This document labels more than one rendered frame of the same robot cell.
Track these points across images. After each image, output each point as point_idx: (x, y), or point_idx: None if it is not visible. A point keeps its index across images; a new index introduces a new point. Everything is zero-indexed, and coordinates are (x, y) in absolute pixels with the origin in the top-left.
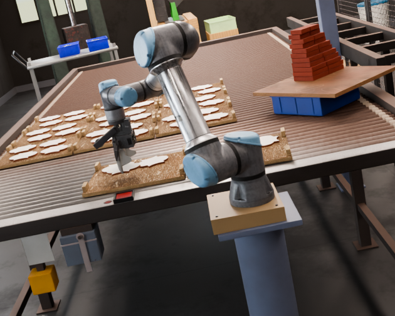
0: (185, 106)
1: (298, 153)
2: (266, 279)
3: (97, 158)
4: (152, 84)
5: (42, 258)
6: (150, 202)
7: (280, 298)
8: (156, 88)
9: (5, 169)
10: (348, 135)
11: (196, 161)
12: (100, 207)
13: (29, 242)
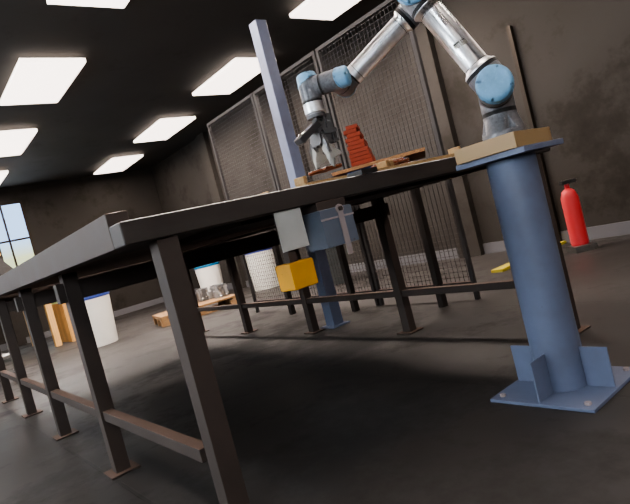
0: (465, 31)
1: None
2: (543, 205)
3: None
4: (359, 71)
5: (298, 242)
6: (390, 175)
7: (552, 226)
8: (360, 77)
9: None
10: None
11: (502, 66)
12: (349, 177)
13: (283, 220)
